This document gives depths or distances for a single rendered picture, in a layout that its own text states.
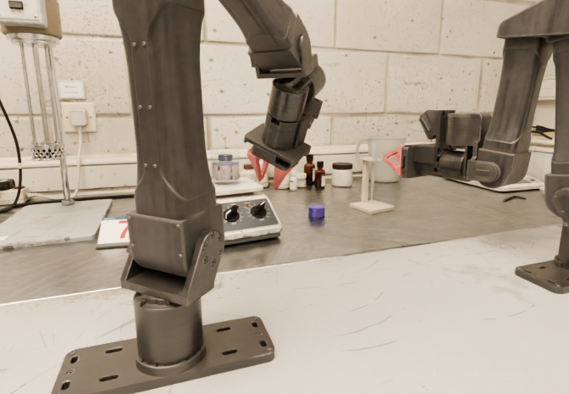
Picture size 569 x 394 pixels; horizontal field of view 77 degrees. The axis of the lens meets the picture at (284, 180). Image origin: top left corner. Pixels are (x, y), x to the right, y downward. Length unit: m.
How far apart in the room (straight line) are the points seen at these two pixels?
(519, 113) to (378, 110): 0.80
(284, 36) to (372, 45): 0.95
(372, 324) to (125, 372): 0.27
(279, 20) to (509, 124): 0.41
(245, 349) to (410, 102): 1.26
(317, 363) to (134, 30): 0.35
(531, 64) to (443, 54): 0.95
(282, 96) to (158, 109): 0.27
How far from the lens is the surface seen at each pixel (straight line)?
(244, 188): 0.74
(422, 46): 1.56
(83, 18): 1.24
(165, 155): 0.33
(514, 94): 0.70
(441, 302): 0.54
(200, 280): 0.35
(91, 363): 0.43
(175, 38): 0.33
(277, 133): 0.58
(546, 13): 0.68
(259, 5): 0.46
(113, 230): 0.76
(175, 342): 0.37
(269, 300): 0.50
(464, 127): 0.74
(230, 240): 0.68
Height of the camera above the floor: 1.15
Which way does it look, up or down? 11 degrees down
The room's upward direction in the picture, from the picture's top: straight up
